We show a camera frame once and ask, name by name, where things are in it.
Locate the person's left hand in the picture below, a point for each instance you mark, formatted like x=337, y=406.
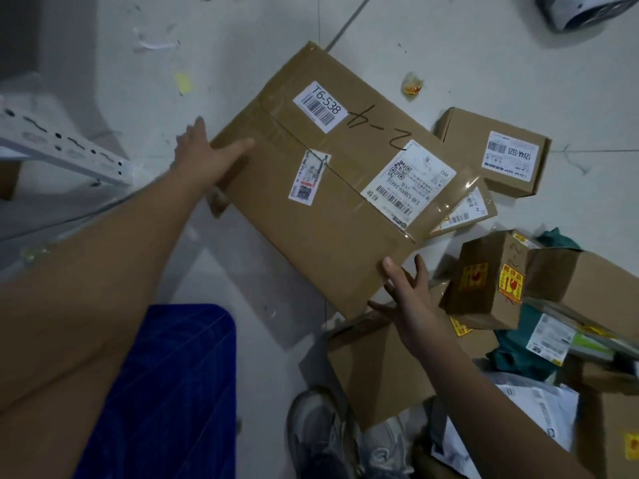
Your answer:
x=204, y=159

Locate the person's right hand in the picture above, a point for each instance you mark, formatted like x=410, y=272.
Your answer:
x=417, y=314

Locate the pile of small parcels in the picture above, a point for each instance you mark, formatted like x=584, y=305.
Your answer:
x=479, y=299

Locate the small brown box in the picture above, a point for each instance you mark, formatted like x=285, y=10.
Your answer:
x=379, y=379

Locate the large cardboard box three labels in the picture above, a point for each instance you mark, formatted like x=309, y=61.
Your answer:
x=324, y=234

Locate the blue plastic crate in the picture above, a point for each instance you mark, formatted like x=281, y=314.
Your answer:
x=165, y=394

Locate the person's left forearm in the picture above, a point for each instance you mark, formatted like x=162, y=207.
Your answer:
x=75, y=319

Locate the person's right forearm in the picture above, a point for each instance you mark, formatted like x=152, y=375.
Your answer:
x=489, y=419

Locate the person's right grey shoe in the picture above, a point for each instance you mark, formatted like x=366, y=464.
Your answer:
x=384, y=448

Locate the person's grey shoe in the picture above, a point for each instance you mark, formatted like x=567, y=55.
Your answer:
x=384, y=448
x=319, y=434

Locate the person's left grey shoe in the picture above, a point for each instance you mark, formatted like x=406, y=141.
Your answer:
x=319, y=434

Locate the yellow paper scrap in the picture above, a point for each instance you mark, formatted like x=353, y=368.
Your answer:
x=183, y=84

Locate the white metal shelf rack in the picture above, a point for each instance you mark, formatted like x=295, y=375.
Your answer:
x=60, y=144

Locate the heap of torn brown cartons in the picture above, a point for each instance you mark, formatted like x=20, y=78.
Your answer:
x=7, y=182

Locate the crumpled yellow wrapper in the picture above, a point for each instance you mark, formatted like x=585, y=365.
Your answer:
x=412, y=87

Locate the white grey device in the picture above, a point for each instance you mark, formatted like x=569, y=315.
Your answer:
x=584, y=12

